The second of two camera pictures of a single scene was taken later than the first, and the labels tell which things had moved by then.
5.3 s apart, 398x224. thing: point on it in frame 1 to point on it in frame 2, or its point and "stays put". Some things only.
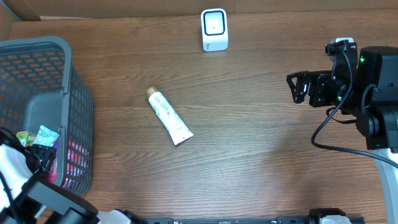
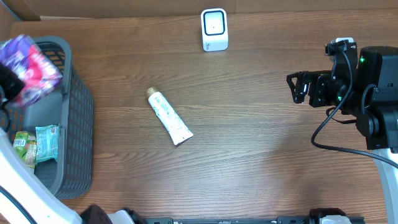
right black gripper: x=313 y=89 stays put
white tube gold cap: x=178 y=128 stays put
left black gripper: x=43 y=154 to x=7 y=86
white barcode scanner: x=214 y=29 stays put
